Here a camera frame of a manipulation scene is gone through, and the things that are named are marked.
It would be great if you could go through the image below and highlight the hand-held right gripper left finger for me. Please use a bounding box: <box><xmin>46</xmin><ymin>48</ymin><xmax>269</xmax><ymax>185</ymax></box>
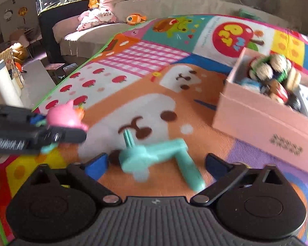
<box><xmin>31</xmin><ymin>153</ymin><xmax>120</xmax><ymax>205</ymax></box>

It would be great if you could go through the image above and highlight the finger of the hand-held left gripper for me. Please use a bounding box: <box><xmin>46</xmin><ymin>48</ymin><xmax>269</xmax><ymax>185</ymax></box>
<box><xmin>0</xmin><ymin>103</ymin><xmax>49</xmax><ymax>126</ymax></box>
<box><xmin>26</xmin><ymin>128</ymin><xmax>87</xmax><ymax>153</ymax></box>

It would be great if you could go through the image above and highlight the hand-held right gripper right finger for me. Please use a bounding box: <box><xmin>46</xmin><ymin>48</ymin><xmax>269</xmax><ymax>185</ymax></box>
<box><xmin>191</xmin><ymin>154</ymin><xmax>285</xmax><ymax>205</ymax></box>

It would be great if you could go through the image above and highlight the pink pig toy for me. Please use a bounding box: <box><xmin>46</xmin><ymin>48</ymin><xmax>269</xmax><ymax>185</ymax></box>
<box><xmin>46</xmin><ymin>99</ymin><xmax>90</xmax><ymax>134</ymax></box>

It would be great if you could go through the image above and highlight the teal toy scooter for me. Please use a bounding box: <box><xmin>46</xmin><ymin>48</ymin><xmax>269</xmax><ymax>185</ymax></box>
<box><xmin>117</xmin><ymin>129</ymin><xmax>206</xmax><ymax>192</ymax></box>

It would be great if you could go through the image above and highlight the pink cardboard box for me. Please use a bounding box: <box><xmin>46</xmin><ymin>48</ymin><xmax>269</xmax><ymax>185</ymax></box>
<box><xmin>212</xmin><ymin>47</ymin><xmax>308</xmax><ymax>180</ymax></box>

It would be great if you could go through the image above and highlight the crochet doll green sweater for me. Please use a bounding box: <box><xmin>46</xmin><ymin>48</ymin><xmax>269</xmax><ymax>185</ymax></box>
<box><xmin>248</xmin><ymin>53</ymin><xmax>293</xmax><ymax>83</ymax></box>

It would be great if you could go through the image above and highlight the white cylinder bottle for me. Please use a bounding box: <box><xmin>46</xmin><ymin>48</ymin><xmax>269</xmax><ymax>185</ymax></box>
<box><xmin>0</xmin><ymin>60</ymin><xmax>24</xmax><ymax>108</ymax></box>

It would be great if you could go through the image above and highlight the wicker basket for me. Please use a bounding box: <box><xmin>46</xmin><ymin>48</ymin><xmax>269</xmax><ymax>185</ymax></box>
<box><xmin>0</xmin><ymin>49</ymin><xmax>14</xmax><ymax>68</ymax></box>

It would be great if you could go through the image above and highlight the wooden chair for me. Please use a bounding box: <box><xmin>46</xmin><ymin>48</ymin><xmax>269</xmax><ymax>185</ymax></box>
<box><xmin>10</xmin><ymin>28</ymin><xmax>43</xmax><ymax>58</ymax></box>

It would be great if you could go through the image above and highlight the blue tissue packet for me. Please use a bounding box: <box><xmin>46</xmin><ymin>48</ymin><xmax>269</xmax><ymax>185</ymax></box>
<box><xmin>239</xmin><ymin>78</ymin><xmax>263</xmax><ymax>93</ymax></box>

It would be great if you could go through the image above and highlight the black aquarium stand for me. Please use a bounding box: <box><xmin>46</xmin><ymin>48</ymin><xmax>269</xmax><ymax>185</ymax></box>
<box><xmin>38</xmin><ymin>10</ymin><xmax>67</xmax><ymax>66</ymax></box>

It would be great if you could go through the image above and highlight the colourful printed play mat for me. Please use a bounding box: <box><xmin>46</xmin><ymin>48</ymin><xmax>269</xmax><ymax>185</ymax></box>
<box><xmin>0</xmin><ymin>14</ymin><xmax>308</xmax><ymax>246</ymax></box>

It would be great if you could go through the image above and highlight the pink printed blanket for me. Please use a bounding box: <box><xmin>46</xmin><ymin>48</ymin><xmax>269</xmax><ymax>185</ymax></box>
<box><xmin>76</xmin><ymin>8</ymin><xmax>118</xmax><ymax>32</ymax></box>

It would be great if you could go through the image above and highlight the orange fish plush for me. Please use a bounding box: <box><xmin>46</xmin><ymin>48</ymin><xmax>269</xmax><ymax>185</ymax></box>
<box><xmin>126</xmin><ymin>14</ymin><xmax>147</xmax><ymax>26</ymax></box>

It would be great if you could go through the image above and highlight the green toy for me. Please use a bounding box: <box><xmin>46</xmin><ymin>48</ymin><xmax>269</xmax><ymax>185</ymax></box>
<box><xmin>237</xmin><ymin>8</ymin><xmax>263</xmax><ymax>21</ymax></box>

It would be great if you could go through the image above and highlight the beige sofa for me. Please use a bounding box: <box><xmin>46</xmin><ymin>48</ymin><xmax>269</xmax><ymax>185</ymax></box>
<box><xmin>53</xmin><ymin>0</ymin><xmax>301</xmax><ymax>66</ymax></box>

